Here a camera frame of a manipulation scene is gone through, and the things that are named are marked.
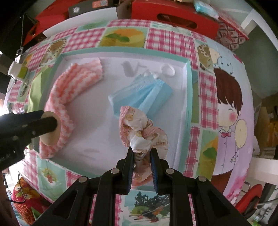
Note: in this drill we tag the black device with gauge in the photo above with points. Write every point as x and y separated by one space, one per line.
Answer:
88 6

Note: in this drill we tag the pink white striped cloth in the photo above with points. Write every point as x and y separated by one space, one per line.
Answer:
71 83

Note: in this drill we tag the blue tissue packet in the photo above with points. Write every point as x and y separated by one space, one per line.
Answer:
206 9

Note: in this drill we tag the red patterned gift box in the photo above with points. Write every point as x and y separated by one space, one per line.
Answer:
230 33

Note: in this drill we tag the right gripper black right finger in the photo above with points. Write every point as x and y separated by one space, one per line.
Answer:
193 201

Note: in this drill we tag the light green cloth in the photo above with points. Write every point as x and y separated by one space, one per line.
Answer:
38 86

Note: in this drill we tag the red box with handle slot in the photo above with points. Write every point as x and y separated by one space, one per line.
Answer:
176 14

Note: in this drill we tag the red fish plush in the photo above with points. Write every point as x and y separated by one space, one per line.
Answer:
28 202

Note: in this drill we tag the red chair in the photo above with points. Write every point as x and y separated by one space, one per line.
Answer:
250 200

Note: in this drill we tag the white tray with teal rim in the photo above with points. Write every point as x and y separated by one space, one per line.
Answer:
95 144

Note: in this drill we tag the blue face mask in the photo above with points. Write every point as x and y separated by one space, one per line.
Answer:
144 93

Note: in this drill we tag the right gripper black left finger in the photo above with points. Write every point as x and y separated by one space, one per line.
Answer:
91 201

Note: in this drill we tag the beige makeup sponge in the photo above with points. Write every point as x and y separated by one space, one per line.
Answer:
51 138

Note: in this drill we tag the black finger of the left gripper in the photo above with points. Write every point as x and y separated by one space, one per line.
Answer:
28 125

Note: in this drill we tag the white pill bottle green label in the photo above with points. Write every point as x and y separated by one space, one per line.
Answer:
18 71

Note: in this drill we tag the red flat box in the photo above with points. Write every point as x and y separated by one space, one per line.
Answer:
53 14

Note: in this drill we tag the floral pink scrunchie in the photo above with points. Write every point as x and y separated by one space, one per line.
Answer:
138 132

